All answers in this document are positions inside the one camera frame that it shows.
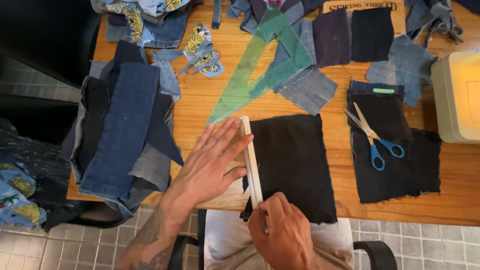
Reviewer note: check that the person's left hand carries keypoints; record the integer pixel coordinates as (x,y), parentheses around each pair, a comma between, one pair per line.
(204,176)

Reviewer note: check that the person's right hand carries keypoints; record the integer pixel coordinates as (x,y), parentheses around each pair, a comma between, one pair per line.
(283,232)

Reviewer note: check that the person's right fingers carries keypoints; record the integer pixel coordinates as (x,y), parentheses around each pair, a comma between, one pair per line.
(272,210)

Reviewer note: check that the light wooden ruler board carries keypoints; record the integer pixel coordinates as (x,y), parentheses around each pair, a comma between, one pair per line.
(251,165)

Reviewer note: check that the large black fabric rectangle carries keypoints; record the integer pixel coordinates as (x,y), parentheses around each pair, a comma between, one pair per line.
(292,165)

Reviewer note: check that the person's white mesh shorts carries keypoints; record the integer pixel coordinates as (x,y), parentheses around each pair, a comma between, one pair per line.
(225,240)

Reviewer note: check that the black office chair armrest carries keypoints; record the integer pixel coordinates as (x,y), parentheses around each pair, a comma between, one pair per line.
(378,255)

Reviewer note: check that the black fabric pieces stack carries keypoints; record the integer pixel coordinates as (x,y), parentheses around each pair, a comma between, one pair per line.
(390,168)

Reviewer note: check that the grey-blue denim piece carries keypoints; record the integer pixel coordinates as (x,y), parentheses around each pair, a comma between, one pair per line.
(311,90)

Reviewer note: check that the green transparent triangle ruler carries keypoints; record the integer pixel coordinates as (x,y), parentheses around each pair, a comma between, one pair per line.
(258,75)

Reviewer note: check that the dark blue denim piece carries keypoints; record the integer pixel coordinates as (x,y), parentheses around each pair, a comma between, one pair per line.
(360,85)

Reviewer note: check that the green tailor's chalk stick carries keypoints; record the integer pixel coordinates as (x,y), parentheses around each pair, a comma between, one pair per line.
(383,90)

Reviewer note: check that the pale blue denim scrap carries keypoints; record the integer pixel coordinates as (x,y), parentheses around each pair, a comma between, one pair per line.
(167,75)

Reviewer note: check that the pile of denim strips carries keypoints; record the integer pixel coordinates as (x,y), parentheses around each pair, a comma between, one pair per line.
(120,131)

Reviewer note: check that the tiger print fabric scraps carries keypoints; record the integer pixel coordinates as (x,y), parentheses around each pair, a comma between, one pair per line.
(200,48)

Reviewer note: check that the dark purple fabric piece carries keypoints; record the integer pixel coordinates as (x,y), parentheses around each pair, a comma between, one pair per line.
(332,37)

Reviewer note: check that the light blue denim piece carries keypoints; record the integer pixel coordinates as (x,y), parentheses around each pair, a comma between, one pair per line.
(403,63)

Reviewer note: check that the heap of blue denim scraps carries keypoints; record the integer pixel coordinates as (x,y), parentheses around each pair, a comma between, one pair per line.
(247,13)

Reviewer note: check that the black square fabric piece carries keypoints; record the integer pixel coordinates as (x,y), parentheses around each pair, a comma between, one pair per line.
(372,33)

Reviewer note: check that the cream sewing machine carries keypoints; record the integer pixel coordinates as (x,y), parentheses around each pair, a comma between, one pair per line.
(455,97)

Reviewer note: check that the black plastic bag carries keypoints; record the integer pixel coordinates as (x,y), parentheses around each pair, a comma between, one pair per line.
(48,168)

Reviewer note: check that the heap of printed denim clothes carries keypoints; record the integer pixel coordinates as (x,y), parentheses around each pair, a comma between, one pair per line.
(146,18)

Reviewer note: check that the brown cardboard thread box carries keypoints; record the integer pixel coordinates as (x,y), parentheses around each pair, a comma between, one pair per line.
(399,15)

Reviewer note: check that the heap of grey denim scraps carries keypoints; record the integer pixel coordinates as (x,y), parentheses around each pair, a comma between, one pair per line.
(431,18)

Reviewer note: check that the blue floral fabric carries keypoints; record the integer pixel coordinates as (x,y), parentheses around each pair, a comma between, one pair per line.
(17,195)

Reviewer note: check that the black chair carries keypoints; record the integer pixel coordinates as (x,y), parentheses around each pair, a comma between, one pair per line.
(41,37)

